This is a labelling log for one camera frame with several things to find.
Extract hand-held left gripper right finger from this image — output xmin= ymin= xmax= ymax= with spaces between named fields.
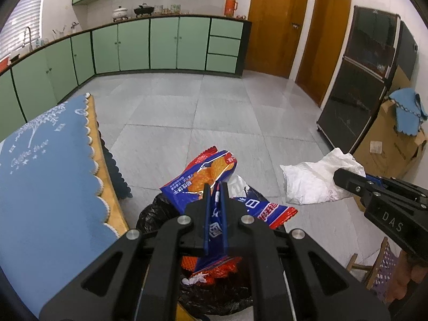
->
xmin=219 ymin=181 xmax=392 ymax=321

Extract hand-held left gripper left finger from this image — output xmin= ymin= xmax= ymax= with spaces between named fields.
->
xmin=39 ymin=183 xmax=213 ymax=321

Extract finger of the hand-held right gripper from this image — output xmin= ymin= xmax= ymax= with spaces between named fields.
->
xmin=364 ymin=173 xmax=418 ymax=191
xmin=333 ymin=168 xmax=380 ymax=203

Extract blue biscuit packet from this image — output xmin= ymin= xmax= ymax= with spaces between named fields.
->
xmin=160 ymin=146 xmax=298 ymax=273

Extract white tissue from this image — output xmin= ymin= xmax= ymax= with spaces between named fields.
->
xmin=280 ymin=148 xmax=366 ymax=205

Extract black trash bag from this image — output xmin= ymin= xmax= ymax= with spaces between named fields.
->
xmin=135 ymin=187 xmax=291 ymax=316

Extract red mesh net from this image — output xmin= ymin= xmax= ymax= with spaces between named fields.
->
xmin=201 ymin=266 xmax=239 ymax=284

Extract person's right hand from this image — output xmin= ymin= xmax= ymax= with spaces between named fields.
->
xmin=384 ymin=251 xmax=428 ymax=305

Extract cardboard box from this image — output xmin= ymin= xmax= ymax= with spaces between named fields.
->
xmin=353 ymin=98 xmax=428 ymax=179

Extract wooden stool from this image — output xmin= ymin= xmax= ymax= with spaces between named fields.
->
xmin=346 ymin=237 xmax=402 ymax=303

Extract blue cloth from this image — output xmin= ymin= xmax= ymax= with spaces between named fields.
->
xmin=389 ymin=87 xmax=428 ymax=137

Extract black refrigerator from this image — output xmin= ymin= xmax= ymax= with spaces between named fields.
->
xmin=316 ymin=5 xmax=418 ymax=154

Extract wooden table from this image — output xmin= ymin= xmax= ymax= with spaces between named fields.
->
xmin=85 ymin=94 xmax=131 ymax=235

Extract wooden door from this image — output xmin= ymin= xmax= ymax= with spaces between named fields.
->
xmin=244 ymin=0 xmax=311 ymax=79
xmin=296 ymin=0 xmax=354 ymax=108

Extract blue printed tablecloth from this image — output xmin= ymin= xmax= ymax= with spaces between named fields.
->
xmin=0 ymin=94 xmax=132 ymax=318

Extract green base cabinets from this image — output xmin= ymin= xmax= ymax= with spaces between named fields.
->
xmin=0 ymin=14 xmax=252 ymax=143

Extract red thermos flask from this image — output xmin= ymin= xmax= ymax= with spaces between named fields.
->
xmin=222 ymin=0 xmax=239 ymax=17

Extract black wok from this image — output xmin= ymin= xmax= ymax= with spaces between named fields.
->
xmin=134 ymin=3 xmax=155 ymax=17

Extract window blinds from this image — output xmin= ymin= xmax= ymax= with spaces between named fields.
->
xmin=0 ymin=0 xmax=45 ymax=61

